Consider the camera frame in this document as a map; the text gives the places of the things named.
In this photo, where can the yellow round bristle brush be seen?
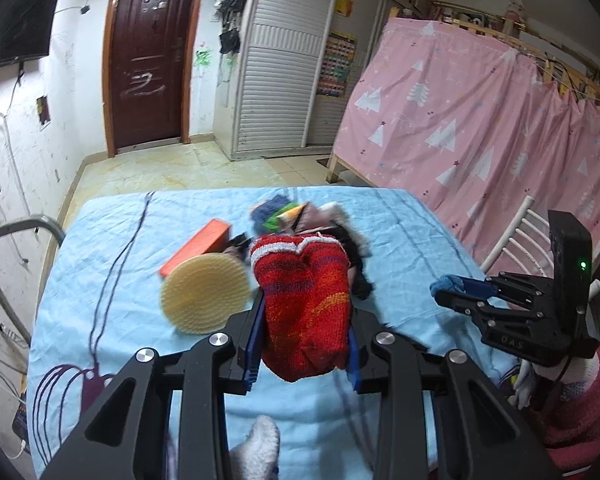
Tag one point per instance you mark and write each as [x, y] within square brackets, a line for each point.
[205, 292]

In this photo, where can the black hanging bag bundle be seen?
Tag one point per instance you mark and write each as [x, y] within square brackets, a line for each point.
[236, 0]

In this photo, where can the pink tree print curtain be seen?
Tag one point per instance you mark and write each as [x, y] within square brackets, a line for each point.
[455, 135]

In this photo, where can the blue cloth piece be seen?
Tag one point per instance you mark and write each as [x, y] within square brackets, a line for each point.
[446, 284]

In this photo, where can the black white plush toy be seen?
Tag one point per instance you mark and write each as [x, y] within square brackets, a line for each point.
[472, 21]

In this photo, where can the grey metal chair frame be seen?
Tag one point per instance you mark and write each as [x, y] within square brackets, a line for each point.
[10, 232]

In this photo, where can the light blue bed sheet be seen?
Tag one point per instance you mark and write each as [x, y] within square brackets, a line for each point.
[130, 240]

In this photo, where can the black cloth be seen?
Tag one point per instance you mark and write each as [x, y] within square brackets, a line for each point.
[355, 255]

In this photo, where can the yellow poster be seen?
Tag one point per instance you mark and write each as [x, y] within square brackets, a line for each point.
[344, 5]

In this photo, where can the white fuzzy sock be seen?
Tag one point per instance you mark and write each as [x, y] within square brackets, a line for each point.
[257, 447]

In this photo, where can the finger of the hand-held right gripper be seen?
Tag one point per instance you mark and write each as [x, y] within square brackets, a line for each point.
[480, 288]
[460, 301]

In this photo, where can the white slatted wardrobe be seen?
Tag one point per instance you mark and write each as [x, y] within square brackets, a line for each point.
[280, 70]

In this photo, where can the colourful chart poster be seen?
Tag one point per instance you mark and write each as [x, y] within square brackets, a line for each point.
[336, 62]

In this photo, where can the person's right forearm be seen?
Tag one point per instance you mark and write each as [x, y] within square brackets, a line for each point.
[580, 410]

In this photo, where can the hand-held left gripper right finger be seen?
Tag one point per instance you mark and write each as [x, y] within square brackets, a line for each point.
[354, 362]

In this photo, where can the grey pink cloth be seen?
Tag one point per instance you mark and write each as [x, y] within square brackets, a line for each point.
[322, 216]

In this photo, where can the black wall television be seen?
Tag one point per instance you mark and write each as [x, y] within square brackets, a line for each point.
[15, 15]

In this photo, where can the blue green knitted cloth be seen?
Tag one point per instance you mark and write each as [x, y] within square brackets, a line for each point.
[270, 207]

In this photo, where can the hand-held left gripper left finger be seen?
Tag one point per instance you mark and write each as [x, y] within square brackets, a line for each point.
[254, 342]

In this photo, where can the orange box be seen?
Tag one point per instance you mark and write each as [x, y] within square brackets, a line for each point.
[195, 247]

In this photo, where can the small black hanging bag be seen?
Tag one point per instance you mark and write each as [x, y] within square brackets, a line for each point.
[230, 40]

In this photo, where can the dark brown door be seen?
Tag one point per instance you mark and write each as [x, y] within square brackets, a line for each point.
[150, 60]

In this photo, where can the red striped knitted sock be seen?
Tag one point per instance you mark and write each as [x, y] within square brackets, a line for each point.
[300, 300]

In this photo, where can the white metal chair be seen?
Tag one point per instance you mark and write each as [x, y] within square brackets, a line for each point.
[510, 240]

